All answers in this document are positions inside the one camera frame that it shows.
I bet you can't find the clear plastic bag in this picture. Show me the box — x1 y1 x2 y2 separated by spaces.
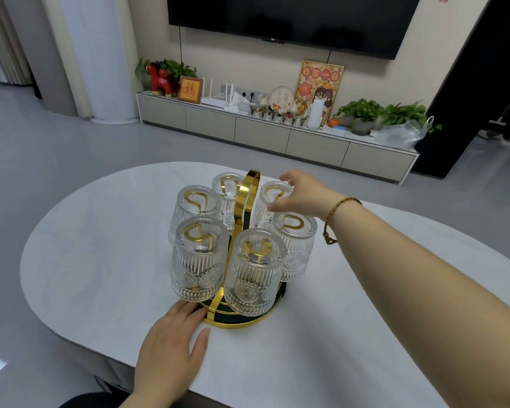
371 116 435 152

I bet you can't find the grey wall socket panel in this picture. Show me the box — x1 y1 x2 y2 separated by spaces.
234 86 269 105

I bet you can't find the white tissue box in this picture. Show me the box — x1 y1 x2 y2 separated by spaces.
225 92 256 114

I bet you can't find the black flat television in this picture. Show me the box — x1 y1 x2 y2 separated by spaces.
167 0 422 61

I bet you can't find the pale curtain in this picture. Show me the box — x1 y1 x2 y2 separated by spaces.
0 0 33 86

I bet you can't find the leafy green potted plant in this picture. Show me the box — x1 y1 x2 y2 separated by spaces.
380 100 443 133

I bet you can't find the person's left hand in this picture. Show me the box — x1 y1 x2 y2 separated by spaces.
119 299 211 408

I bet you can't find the gold chain bracelet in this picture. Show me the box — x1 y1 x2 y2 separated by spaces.
322 197 363 246

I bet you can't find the white cylindrical air conditioner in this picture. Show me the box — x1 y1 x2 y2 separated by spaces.
59 0 140 125

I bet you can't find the wooden framed gold character picture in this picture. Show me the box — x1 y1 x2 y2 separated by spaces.
177 76 204 104

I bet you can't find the red horse figurine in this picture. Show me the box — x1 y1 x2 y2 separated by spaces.
146 63 180 97

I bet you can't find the set of embossed clear glasses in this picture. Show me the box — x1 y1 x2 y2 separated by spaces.
168 172 318 317

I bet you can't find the embossed clear tumbler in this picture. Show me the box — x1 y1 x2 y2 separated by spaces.
253 181 295 231

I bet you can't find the person's right forearm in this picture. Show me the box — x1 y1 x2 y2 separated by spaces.
323 199 510 408

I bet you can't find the round embroidered plaque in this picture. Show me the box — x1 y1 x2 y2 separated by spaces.
269 86 298 113

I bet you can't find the person's right hand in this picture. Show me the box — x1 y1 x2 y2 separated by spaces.
267 169 343 221

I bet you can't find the green plant in glass pot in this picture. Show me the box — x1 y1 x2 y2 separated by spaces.
336 98 386 137

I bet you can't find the white router with antennas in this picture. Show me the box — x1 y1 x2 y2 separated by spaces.
201 79 235 109

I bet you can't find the row of small figurines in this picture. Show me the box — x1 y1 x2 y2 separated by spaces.
248 102 309 127

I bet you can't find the long grey media cabinet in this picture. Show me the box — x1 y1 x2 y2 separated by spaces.
136 91 420 186

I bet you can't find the small green potted plant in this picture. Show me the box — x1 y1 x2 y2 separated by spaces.
135 58 198 92

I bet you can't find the black chair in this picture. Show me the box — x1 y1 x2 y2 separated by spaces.
57 376 132 408

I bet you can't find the gold metal cup rack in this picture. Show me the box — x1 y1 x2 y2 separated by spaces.
193 169 290 330

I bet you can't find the white paper towel roll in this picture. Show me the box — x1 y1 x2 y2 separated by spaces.
307 100 326 131

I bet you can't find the gold framed cartoon poster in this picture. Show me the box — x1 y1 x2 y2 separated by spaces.
294 60 345 120

